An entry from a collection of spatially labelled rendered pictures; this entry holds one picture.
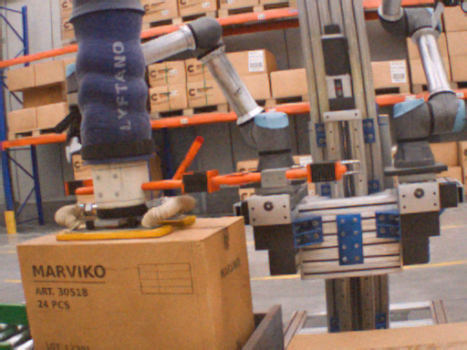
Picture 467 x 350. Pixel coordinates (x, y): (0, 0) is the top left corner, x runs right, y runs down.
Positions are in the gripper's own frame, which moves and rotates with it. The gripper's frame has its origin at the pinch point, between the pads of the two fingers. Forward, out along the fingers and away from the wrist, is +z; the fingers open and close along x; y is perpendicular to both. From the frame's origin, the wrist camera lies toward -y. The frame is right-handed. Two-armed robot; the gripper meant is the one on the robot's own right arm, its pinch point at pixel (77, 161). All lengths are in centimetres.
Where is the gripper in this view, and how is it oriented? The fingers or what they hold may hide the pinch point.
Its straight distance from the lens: 221.8
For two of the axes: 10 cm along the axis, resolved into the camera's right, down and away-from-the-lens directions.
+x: 2.9, -0.8, 9.5
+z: 1.0, 9.9, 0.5
